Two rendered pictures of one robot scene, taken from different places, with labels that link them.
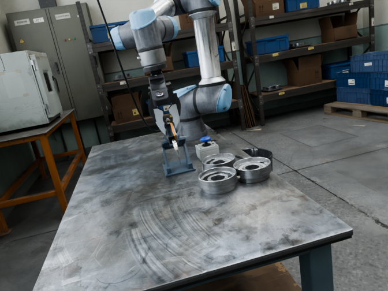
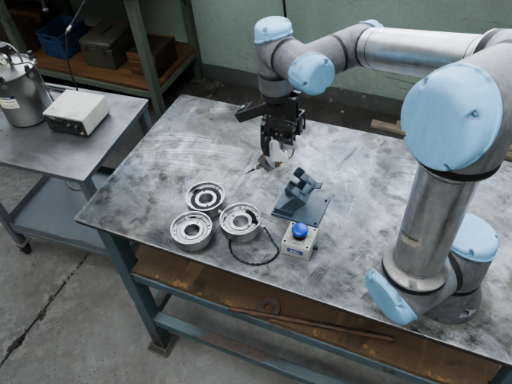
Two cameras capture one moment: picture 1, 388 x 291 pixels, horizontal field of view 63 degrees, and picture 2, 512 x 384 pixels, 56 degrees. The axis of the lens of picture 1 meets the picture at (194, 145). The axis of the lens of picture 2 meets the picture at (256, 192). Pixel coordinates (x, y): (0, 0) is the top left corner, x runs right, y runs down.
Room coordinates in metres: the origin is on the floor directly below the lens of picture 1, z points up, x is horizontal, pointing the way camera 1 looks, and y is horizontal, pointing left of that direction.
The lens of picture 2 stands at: (1.45, -0.66, 1.77)
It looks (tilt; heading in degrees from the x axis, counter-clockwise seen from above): 47 degrees down; 127
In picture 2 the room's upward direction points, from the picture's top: 6 degrees counter-clockwise
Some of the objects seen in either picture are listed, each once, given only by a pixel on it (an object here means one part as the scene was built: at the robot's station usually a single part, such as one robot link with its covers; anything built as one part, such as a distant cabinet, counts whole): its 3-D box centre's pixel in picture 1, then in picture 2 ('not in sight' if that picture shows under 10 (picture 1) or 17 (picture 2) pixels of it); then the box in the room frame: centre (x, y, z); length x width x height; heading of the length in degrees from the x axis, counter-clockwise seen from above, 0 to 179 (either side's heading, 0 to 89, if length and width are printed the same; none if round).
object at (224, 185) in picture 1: (217, 180); (206, 200); (0.81, -0.05, 0.82); 0.10 x 0.10 x 0.04
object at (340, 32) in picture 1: (338, 28); not in sight; (4.99, -2.46, 1.19); 0.45 x 0.40 x 0.37; 94
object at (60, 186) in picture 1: (43, 160); not in sight; (3.19, 1.56, 0.39); 1.50 x 0.62 x 0.78; 9
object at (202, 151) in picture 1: (206, 150); (302, 241); (1.10, -0.04, 0.82); 0.08 x 0.07 x 0.05; 9
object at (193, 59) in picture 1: (202, 57); not in sight; (4.65, -0.34, 1.11); 0.52 x 0.38 x 0.22; 99
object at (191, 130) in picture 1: (190, 126); (448, 281); (1.43, 0.00, 0.85); 0.15 x 0.15 x 0.10
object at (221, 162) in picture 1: (219, 164); (241, 222); (0.93, -0.07, 0.82); 0.10 x 0.10 x 0.04
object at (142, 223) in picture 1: (162, 171); (319, 199); (1.06, 0.13, 0.79); 1.20 x 0.60 x 0.02; 9
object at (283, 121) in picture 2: (159, 85); (281, 113); (0.98, 0.07, 1.09); 0.09 x 0.08 x 0.12; 5
